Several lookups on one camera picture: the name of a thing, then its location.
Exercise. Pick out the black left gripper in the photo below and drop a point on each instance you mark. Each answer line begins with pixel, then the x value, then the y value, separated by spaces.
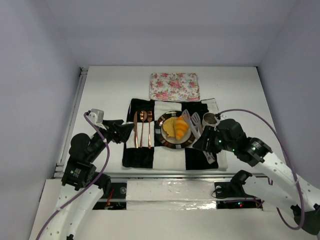
pixel 116 130

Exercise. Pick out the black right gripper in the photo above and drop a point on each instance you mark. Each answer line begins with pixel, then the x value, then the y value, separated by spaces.
pixel 212 139

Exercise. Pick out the orange croissant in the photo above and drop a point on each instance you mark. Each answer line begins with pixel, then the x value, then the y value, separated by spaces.
pixel 180 128

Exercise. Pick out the sliced bread piece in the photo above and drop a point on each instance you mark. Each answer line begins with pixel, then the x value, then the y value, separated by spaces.
pixel 168 127

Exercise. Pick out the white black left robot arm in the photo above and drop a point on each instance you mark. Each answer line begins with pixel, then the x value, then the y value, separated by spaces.
pixel 81 184

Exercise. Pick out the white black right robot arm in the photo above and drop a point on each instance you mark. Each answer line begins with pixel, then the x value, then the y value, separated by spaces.
pixel 289 192

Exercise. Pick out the silver metal cup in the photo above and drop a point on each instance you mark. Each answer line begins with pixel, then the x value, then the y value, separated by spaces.
pixel 209 119

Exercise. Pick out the copper knife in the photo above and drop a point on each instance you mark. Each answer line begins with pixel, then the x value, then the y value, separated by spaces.
pixel 135 129

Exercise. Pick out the black white checkered cloth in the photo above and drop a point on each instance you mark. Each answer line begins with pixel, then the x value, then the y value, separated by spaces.
pixel 162 158

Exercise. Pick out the copper spoon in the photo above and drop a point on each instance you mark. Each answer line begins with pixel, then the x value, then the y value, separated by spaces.
pixel 143 117

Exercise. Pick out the copper fork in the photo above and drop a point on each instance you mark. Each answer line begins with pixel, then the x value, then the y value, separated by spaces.
pixel 149 119

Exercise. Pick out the floral rectangular tray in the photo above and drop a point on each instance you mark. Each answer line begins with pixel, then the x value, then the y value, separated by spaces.
pixel 174 87

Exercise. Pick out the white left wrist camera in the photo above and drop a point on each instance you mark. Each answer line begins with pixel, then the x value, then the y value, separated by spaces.
pixel 96 116

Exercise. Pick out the aluminium frame rail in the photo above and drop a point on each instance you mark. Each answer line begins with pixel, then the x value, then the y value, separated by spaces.
pixel 62 158

